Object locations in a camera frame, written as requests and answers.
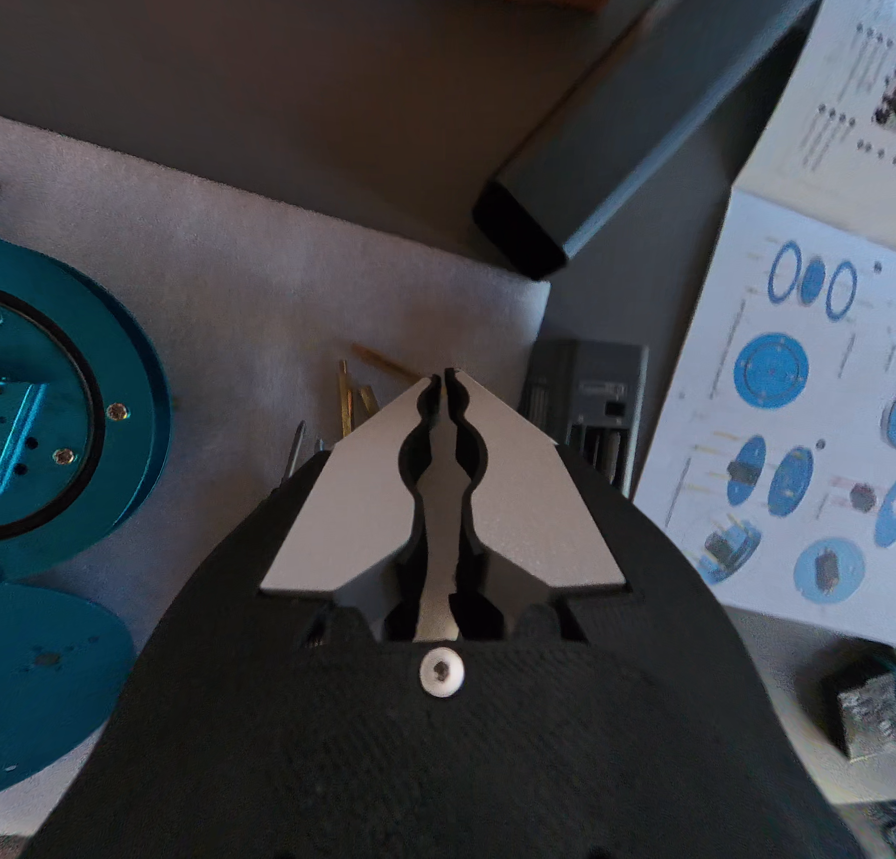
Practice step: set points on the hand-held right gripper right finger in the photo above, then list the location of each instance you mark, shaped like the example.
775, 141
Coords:
539, 523

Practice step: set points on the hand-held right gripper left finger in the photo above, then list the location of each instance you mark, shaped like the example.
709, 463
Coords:
350, 523

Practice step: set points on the brass standoff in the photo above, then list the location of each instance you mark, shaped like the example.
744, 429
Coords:
344, 397
369, 398

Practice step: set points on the grey desk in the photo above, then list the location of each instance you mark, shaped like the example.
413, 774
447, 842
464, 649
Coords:
280, 47

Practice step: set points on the small dark grey case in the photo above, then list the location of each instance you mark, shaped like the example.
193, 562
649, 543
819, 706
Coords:
595, 369

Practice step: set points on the blue round metal base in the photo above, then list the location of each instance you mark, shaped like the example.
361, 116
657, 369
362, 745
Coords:
133, 397

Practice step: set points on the printed instruction sheet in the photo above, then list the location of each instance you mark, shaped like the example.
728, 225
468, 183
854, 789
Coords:
847, 418

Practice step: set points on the blue disc with black servo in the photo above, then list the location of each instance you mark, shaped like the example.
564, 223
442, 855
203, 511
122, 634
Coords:
56, 677

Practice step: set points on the dark grey block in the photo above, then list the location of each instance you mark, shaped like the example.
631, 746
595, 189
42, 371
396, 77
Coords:
861, 712

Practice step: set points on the black bit set case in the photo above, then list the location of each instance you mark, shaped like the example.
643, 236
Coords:
665, 103

